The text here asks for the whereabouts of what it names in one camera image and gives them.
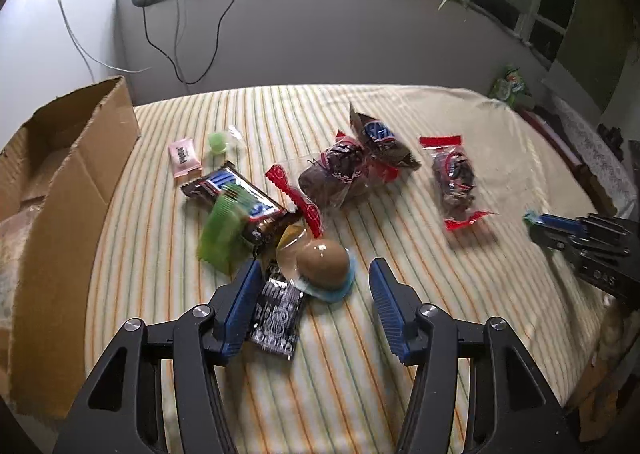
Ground striped blanket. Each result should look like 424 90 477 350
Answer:
85 84 607 454

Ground brown jelly cup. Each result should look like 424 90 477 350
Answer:
276 224 357 304

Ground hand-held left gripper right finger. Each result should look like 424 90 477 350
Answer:
369 257 583 454

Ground black snack packet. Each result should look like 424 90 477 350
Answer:
248 259 307 361

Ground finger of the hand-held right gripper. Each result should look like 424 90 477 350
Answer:
529 230 632 261
523 211 632 241

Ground green snack packet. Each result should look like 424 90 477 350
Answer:
196 184 251 276

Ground pink candy packet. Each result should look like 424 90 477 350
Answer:
168 138 202 183

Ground white lace cloth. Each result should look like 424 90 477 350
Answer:
552 97 628 207

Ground black cable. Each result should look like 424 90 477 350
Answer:
142 0 266 85

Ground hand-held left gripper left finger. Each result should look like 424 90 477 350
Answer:
52 258 264 454

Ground thick white cable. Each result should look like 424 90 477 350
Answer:
167 0 193 95

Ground cardboard box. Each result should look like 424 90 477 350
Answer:
0 76 141 417

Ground green snack bags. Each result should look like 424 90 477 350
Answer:
487 64 533 108

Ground green candy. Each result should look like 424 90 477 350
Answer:
207 127 248 157

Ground brown chocolate bar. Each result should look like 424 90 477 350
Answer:
348 103 422 170
181 161 302 248

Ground clear red-edged brownie packet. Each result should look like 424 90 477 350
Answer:
265 131 401 238
419 134 496 232

